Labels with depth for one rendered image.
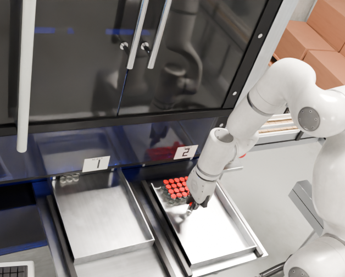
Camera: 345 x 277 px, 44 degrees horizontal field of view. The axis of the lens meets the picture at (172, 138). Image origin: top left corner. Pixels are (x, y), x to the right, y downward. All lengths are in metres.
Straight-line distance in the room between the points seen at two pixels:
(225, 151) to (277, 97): 0.28
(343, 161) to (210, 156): 0.43
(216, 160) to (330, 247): 0.41
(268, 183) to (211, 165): 1.92
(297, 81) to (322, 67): 3.15
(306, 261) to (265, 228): 1.83
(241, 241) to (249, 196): 1.50
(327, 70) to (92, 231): 3.10
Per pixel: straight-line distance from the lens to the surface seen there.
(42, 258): 1.77
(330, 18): 4.70
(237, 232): 1.57
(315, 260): 1.08
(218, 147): 1.27
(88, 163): 1.40
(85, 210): 1.46
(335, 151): 1.04
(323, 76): 4.15
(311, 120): 0.93
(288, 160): 3.51
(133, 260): 1.38
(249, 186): 3.11
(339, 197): 1.05
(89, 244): 1.38
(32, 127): 1.23
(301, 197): 2.45
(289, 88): 1.03
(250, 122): 1.15
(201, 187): 1.38
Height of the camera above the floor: 2.02
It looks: 39 degrees down
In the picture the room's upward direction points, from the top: 20 degrees clockwise
